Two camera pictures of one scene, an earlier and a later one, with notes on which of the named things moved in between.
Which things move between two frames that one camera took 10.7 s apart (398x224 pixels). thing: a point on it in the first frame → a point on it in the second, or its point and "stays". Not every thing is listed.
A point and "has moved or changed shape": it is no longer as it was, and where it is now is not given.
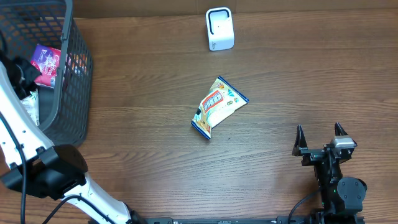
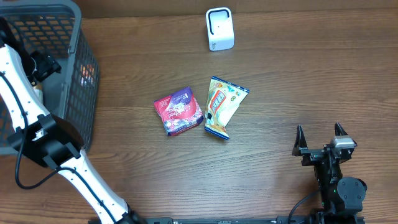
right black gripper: x=311 y=155 stays
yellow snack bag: x=221 y=101 has moved or changed shape
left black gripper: x=32 y=73 → x=46 y=66
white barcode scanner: x=219 y=28 stays
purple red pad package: x=46 y=60 → x=178 y=111
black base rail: x=286 y=219 stays
